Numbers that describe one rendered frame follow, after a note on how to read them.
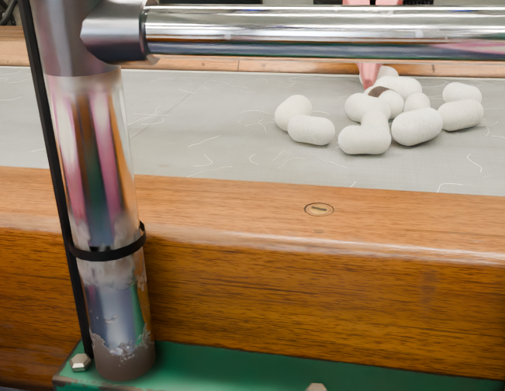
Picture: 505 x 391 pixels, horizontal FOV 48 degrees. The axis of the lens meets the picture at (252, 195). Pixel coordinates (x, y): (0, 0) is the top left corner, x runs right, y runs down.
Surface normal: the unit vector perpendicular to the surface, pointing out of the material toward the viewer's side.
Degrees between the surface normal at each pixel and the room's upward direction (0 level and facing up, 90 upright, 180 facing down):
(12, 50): 45
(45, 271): 90
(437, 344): 90
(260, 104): 0
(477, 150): 0
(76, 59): 90
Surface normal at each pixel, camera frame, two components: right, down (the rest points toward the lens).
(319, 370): -0.02, -0.90
